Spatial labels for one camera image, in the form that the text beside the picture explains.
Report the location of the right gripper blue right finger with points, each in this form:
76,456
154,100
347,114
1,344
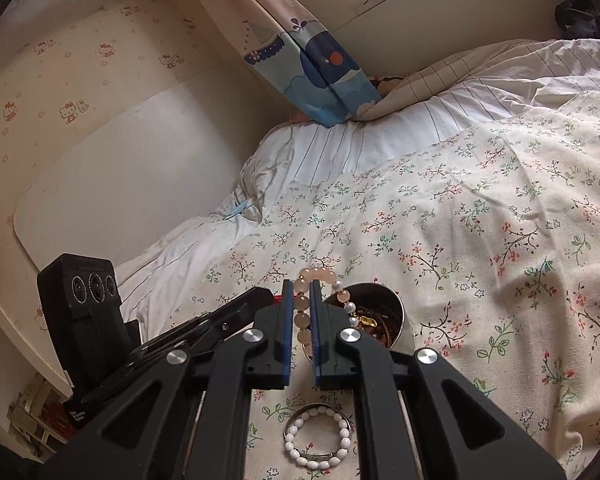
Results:
416,416

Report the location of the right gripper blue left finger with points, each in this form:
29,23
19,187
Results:
179,408

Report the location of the thin silver bangle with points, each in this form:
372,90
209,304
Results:
317,436

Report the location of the round silver metal tin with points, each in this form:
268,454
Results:
379,312

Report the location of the white headboard panel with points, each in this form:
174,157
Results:
173,157

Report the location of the floral bed quilt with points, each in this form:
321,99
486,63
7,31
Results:
491,240

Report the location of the white striped bed sheet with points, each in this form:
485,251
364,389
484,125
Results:
160,279

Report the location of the blue whale print curtain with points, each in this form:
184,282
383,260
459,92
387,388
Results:
297,56

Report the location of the beige checked blanket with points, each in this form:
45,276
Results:
493,76

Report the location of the black clothing pile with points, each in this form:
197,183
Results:
578,19

